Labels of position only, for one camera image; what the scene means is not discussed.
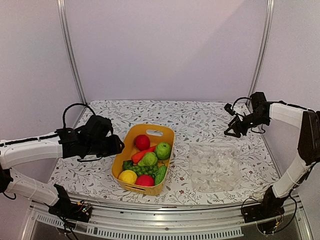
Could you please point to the orange toy carrot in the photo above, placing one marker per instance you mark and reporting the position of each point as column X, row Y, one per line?
column 139, row 155

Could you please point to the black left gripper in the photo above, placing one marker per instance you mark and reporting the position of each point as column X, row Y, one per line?
column 116, row 147

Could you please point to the right aluminium frame post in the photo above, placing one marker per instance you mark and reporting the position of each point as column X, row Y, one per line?
column 263, row 45

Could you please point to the clear zip top bag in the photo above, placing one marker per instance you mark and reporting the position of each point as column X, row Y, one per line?
column 214, row 168

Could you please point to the green toy apple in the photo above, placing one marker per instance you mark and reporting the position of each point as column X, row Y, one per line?
column 163, row 150

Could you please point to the green toy broccoli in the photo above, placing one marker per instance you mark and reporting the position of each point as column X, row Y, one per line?
column 127, row 165

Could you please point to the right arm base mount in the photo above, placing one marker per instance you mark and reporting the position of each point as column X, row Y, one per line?
column 252, row 210

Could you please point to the green toy cucumber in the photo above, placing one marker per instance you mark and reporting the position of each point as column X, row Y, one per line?
column 161, row 173

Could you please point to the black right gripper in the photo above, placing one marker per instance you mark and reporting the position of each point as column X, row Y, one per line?
column 236, row 129

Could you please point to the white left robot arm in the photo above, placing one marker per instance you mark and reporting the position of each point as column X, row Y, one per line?
column 63, row 143

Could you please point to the left aluminium frame post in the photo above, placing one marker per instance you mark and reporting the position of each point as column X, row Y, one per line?
column 61, row 7

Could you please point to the green toy grapes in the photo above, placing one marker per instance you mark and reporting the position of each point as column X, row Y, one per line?
column 145, row 170

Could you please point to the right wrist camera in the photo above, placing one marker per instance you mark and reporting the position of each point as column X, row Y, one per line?
column 229, row 109

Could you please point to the green toy cabbage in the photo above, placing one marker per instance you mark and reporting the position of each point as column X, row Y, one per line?
column 149, row 159

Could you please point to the red toy apple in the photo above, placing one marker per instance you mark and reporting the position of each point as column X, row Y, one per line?
column 145, row 181

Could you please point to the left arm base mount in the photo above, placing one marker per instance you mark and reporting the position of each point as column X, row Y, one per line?
column 65, row 209

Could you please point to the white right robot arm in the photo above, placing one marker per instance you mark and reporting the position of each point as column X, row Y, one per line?
column 308, row 148

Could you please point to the yellow toy lemon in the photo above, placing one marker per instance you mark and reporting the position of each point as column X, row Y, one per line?
column 128, row 176

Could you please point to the aluminium frame post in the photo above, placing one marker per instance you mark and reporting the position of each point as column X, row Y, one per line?
column 61, row 7
column 263, row 45

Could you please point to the red toy tomato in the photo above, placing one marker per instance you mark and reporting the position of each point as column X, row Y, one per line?
column 142, row 142

